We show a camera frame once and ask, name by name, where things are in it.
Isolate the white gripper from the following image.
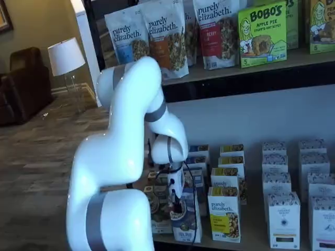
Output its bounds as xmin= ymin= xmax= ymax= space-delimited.
xmin=167 ymin=168 xmax=184 ymax=213

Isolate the blue white flax oatmeal box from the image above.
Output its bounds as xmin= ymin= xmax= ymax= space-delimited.
xmin=187 ymin=156 xmax=207 ymax=170
xmin=183 ymin=167 xmax=205 ymax=199
xmin=188 ymin=144 xmax=210 ymax=157
xmin=170 ymin=187 xmax=203 ymax=243

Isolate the green apple cinnamon oatmeal box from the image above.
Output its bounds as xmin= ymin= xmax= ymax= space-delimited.
xmin=150 ymin=200 xmax=174 ymax=235
xmin=147 ymin=171 xmax=168 ymax=187
xmin=143 ymin=184 xmax=171 ymax=207

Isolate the yellow white granola box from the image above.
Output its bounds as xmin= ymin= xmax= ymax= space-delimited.
xmin=210 ymin=167 xmax=247 ymax=205
xmin=207 ymin=186 xmax=242 ymax=243
xmin=218 ymin=156 xmax=246 ymax=170
xmin=219 ymin=144 xmax=244 ymax=157

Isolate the white patterned-top box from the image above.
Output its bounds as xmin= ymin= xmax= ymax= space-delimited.
xmin=307 ymin=172 xmax=335 ymax=197
xmin=297 ymin=140 xmax=327 ymax=155
xmin=262 ymin=141 xmax=288 ymax=156
xmin=299 ymin=153 xmax=331 ymax=202
xmin=308 ymin=195 xmax=335 ymax=251
xmin=262 ymin=154 xmax=289 ymax=174
xmin=265 ymin=192 xmax=301 ymax=249
xmin=262 ymin=172 xmax=292 ymax=196

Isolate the black metal shelf unit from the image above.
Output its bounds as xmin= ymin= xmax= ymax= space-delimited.
xmin=82 ymin=0 xmax=335 ymax=251

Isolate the green apple pie snack box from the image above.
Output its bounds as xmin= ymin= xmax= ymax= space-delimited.
xmin=237 ymin=1 xmax=288 ymax=69

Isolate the green peanut butter snack box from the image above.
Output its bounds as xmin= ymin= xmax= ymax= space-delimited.
xmin=309 ymin=0 xmax=335 ymax=55

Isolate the white granola bag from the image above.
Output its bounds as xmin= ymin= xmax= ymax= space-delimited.
xmin=183 ymin=0 xmax=199 ymax=66

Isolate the red berry granola bag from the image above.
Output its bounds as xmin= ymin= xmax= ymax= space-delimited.
xmin=193 ymin=0 xmax=240 ymax=71

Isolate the orange pumpkin granola bag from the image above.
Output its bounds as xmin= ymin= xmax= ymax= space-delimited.
xmin=141 ymin=0 xmax=189 ymax=81

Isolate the blue vanilla granola bag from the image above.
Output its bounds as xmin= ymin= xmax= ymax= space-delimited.
xmin=104 ymin=6 xmax=151 ymax=66

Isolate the white shade floor lamp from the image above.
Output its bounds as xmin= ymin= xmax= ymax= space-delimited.
xmin=47 ymin=36 xmax=86 ymax=115

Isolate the brown armchair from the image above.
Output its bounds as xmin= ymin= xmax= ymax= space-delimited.
xmin=0 ymin=46 xmax=56 ymax=127

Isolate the long thin black cable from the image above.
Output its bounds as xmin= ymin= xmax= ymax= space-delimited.
xmin=182 ymin=159 xmax=197 ymax=246

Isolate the black looped gripper cable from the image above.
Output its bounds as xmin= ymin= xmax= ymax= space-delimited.
xmin=153 ymin=166 xmax=171 ymax=184

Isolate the dark framed wall picture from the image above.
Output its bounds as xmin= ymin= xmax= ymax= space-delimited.
xmin=0 ymin=0 xmax=14 ymax=32

